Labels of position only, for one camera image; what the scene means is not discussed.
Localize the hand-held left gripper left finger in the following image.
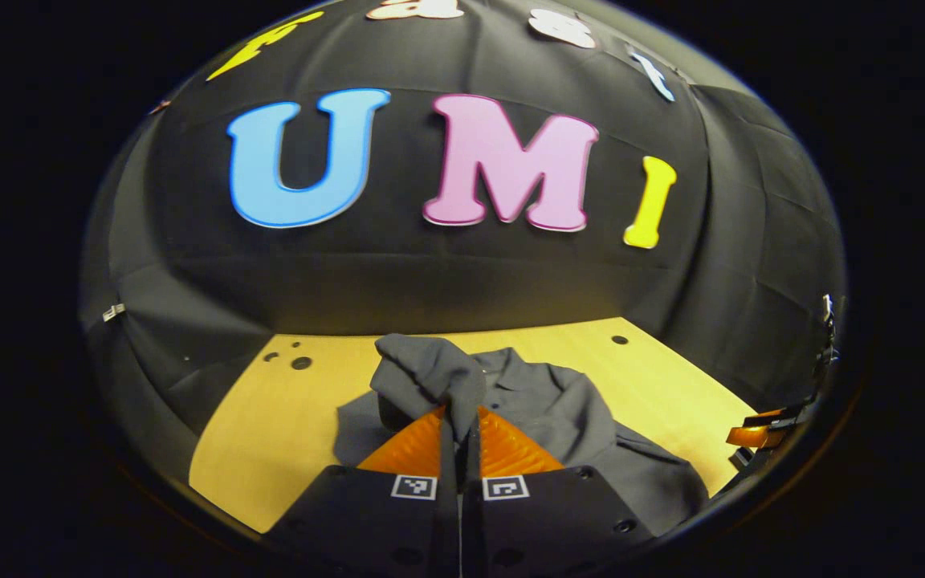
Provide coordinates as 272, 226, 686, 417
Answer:
270, 405, 461, 578

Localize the black backdrop cloth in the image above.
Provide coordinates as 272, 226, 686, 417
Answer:
77, 0, 847, 482

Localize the grey polo shirt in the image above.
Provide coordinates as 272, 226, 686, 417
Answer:
332, 333, 711, 537

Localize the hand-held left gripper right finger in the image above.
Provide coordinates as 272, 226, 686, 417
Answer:
462, 405, 656, 578

